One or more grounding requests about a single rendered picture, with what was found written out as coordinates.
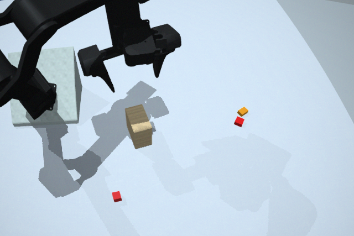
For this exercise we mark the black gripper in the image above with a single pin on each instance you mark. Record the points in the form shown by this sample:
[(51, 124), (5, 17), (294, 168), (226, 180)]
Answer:
[(91, 59)]

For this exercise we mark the orange block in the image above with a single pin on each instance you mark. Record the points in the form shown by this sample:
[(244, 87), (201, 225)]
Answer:
[(242, 111)]

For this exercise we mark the tan wooden block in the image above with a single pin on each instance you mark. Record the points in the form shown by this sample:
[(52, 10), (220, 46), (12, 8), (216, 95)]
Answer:
[(136, 118), (141, 138)]

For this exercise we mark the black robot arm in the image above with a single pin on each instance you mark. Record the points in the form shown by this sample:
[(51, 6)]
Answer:
[(38, 21)]

